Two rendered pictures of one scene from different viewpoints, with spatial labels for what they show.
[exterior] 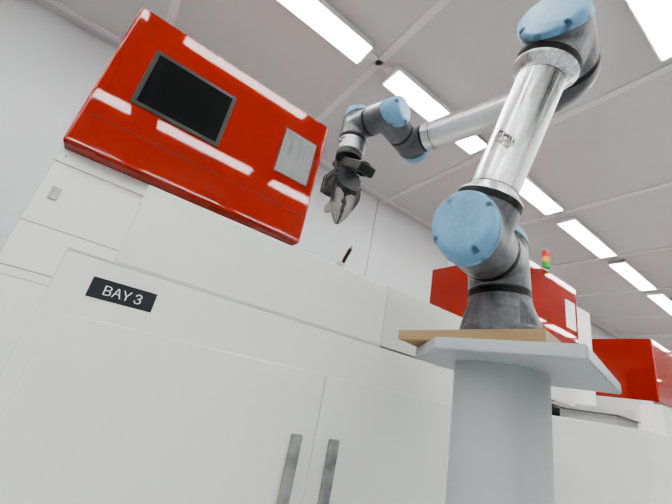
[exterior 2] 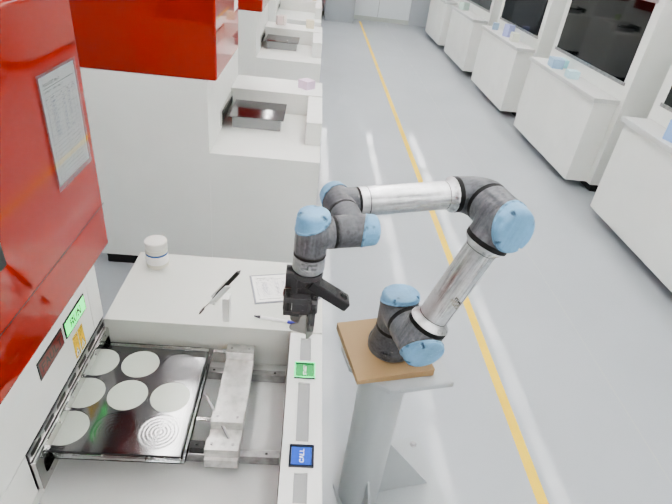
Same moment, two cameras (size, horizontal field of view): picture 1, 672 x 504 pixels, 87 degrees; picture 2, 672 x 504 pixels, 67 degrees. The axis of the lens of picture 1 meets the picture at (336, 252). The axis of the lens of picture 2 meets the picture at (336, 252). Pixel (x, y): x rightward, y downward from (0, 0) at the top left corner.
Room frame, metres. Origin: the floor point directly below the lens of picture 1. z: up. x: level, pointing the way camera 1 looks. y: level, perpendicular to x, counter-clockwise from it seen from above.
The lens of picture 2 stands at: (0.32, 0.86, 1.97)
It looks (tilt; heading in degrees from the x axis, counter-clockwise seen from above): 33 degrees down; 296
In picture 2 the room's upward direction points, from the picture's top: 7 degrees clockwise
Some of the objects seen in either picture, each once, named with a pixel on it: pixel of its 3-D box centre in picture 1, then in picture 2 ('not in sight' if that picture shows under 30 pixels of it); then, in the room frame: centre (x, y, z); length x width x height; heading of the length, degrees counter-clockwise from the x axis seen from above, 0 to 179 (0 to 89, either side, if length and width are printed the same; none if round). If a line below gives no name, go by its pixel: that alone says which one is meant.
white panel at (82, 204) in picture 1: (175, 256); (26, 423); (1.15, 0.53, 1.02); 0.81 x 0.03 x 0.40; 121
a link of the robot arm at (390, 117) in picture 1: (389, 119); (352, 227); (0.73, -0.07, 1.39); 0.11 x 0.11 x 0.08; 46
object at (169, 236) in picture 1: (271, 280); (301, 427); (0.71, 0.12, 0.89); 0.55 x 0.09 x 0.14; 121
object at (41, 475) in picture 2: not in sight; (77, 398); (1.23, 0.37, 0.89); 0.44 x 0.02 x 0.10; 121
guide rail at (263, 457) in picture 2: not in sight; (177, 453); (0.95, 0.32, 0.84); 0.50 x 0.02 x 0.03; 31
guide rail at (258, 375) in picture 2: not in sight; (199, 372); (1.08, 0.09, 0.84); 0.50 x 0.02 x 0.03; 31
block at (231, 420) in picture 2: not in sight; (227, 420); (0.88, 0.21, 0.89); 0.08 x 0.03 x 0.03; 31
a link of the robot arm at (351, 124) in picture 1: (356, 127); (313, 232); (0.79, 0.02, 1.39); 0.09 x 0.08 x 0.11; 46
